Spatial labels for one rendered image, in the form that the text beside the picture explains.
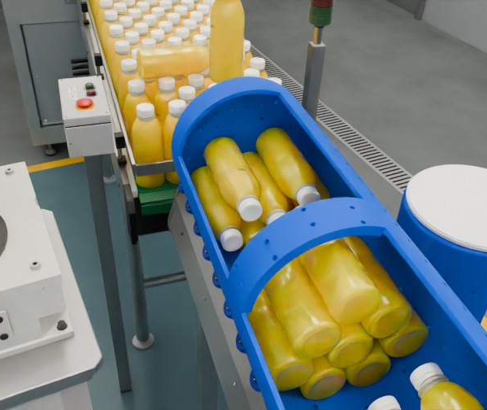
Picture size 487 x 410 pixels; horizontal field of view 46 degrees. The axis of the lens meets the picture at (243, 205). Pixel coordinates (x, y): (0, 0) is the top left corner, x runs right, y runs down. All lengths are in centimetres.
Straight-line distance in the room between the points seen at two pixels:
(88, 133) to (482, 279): 85
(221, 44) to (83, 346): 70
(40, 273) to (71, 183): 236
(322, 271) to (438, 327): 20
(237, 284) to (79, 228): 197
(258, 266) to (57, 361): 27
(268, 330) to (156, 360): 135
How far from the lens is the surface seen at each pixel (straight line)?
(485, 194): 124
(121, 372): 198
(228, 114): 113
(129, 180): 140
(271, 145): 108
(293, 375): 82
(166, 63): 139
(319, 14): 160
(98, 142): 130
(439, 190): 122
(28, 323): 70
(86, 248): 260
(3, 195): 80
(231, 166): 101
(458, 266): 113
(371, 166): 320
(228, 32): 118
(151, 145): 130
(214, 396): 171
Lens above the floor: 170
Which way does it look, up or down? 37 degrees down
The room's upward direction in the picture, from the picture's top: 3 degrees clockwise
